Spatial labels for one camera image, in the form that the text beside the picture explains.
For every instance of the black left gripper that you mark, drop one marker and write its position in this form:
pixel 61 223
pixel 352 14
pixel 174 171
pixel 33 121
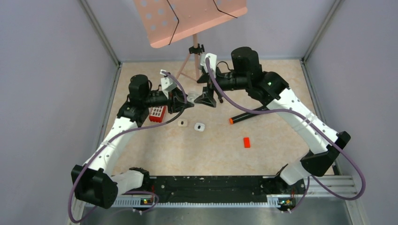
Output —
pixel 177 101

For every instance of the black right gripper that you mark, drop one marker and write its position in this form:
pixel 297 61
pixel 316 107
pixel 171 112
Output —
pixel 207 98

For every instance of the white charging case gold trim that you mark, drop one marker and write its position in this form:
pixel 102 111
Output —
pixel 200 127

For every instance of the white oval charging case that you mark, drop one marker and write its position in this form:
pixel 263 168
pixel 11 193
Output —
pixel 191 97

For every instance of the beige charging case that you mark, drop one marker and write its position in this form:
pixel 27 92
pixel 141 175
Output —
pixel 182 123

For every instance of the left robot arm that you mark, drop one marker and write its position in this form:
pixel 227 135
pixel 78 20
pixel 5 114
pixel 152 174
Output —
pixel 93 182

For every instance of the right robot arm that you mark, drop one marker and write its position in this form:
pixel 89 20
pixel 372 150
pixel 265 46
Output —
pixel 275 94

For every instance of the red white grid block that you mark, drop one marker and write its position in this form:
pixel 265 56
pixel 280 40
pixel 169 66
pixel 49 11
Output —
pixel 157 114

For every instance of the black marker orange cap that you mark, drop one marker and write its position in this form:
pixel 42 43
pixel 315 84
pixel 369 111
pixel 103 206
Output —
pixel 245 115

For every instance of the red rectangular block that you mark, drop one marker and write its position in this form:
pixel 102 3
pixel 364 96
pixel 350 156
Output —
pixel 247 143

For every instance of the pink music stand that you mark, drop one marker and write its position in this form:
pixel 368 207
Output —
pixel 169 21

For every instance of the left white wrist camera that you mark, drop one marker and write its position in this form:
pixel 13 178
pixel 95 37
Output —
pixel 167 83

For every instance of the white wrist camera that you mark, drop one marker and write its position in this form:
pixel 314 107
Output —
pixel 167 83
pixel 208 62

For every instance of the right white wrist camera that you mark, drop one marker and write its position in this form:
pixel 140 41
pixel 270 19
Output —
pixel 208 62

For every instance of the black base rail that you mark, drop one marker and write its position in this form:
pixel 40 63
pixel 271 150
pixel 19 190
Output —
pixel 217 191

